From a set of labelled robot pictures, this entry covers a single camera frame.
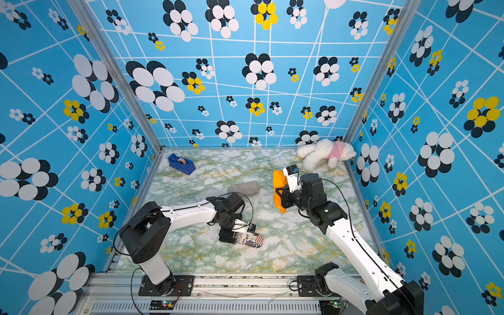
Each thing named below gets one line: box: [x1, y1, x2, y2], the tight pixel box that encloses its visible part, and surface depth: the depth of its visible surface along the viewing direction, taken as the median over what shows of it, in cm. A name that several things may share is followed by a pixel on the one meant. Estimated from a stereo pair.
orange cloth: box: [272, 169, 287, 215], surface depth 75 cm
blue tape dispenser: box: [168, 152, 197, 176], surface depth 110 cm
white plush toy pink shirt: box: [296, 138, 357, 172], surface depth 110 cm
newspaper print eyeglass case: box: [234, 231, 264, 249], surface depth 84 cm
